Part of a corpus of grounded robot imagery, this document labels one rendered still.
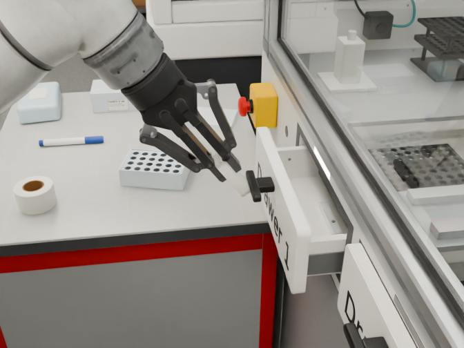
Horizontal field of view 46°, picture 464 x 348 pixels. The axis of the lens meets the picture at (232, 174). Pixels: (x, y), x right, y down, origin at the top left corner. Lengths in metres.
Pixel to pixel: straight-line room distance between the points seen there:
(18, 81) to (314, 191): 0.50
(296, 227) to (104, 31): 0.33
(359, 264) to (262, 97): 0.51
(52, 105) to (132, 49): 0.72
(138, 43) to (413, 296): 0.41
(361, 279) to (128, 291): 0.55
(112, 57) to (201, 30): 0.90
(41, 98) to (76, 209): 0.43
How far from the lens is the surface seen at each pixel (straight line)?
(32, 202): 1.04
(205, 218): 0.99
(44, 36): 0.65
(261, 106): 1.08
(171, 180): 1.05
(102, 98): 1.37
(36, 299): 1.10
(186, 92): 0.71
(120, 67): 0.66
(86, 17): 0.64
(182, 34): 1.54
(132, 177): 1.07
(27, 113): 1.37
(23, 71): 0.67
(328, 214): 0.86
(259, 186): 0.80
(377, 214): 0.63
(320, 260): 0.75
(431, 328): 0.54
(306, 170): 0.96
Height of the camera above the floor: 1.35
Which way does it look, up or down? 32 degrees down
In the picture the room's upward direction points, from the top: straight up
